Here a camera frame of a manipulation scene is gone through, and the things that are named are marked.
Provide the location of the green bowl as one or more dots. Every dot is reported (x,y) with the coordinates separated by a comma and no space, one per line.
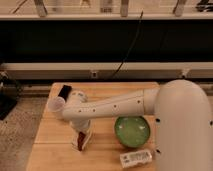
(132,132)

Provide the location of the white plastic cup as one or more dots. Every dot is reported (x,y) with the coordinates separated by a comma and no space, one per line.
(55,106)

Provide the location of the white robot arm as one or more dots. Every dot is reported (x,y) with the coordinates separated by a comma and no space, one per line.
(183,122)

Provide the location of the black rectangular block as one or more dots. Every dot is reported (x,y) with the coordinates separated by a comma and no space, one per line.
(64,92)

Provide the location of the red chili pepper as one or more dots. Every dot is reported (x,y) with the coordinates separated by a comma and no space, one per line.
(80,140)

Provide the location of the white labelled box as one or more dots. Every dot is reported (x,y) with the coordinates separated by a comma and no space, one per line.
(132,159)

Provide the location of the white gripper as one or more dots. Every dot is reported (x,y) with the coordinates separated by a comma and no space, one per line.
(80,125)

